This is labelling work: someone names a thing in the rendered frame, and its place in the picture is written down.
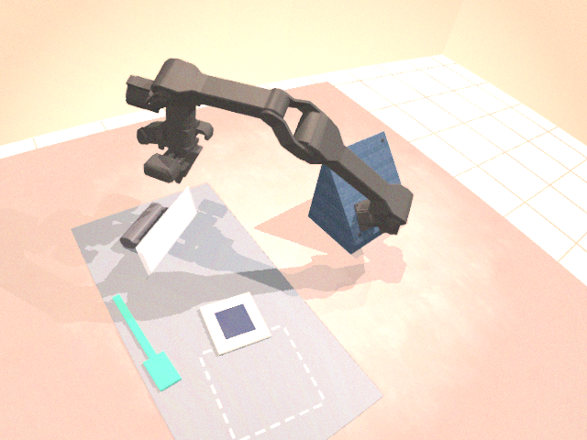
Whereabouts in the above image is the turquoise small trowel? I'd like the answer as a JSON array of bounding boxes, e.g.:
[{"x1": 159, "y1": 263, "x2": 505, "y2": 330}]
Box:
[{"x1": 113, "y1": 295, "x2": 181, "y2": 391}]

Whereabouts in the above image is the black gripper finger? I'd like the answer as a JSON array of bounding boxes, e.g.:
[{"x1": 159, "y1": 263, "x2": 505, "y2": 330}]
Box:
[
  {"x1": 174, "y1": 162, "x2": 190, "y2": 184},
  {"x1": 184, "y1": 144, "x2": 204, "y2": 178}
]

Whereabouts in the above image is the white square tile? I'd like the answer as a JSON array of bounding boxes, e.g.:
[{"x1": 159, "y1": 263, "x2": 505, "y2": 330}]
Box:
[{"x1": 200, "y1": 292, "x2": 271, "y2": 355}]

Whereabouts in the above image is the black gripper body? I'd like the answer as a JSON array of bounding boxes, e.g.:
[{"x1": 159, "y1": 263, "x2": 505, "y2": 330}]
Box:
[{"x1": 143, "y1": 118, "x2": 214, "y2": 183}]

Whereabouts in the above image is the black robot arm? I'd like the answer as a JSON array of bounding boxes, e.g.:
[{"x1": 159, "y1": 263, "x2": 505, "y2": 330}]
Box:
[{"x1": 126, "y1": 58, "x2": 414, "y2": 236}]

